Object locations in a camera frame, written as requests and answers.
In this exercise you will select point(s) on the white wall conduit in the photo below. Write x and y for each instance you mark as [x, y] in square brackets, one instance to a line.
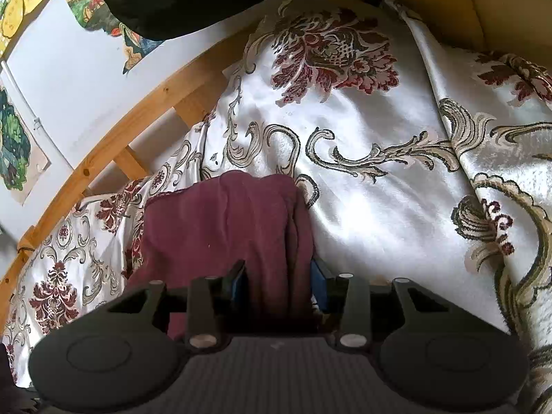
[39, 116]

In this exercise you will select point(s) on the blond and green cartoon poster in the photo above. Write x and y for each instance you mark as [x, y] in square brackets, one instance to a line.
[15, 151]

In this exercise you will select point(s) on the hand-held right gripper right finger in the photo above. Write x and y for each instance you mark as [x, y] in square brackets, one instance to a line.
[319, 287]

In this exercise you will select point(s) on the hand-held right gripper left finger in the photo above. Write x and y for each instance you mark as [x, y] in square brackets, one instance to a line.
[237, 287]

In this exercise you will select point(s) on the orange and blue cartoon poster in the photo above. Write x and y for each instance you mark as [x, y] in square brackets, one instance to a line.
[142, 47]

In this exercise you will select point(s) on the yellow cartoon wall poster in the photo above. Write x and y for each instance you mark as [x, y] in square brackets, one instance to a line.
[19, 8]

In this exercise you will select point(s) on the white floral bedspread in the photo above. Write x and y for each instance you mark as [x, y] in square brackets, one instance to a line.
[388, 189]

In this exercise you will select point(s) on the wooden bed frame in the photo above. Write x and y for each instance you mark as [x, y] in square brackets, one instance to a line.
[112, 138]

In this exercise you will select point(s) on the maroon garment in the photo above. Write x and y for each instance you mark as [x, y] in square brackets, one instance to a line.
[224, 228]

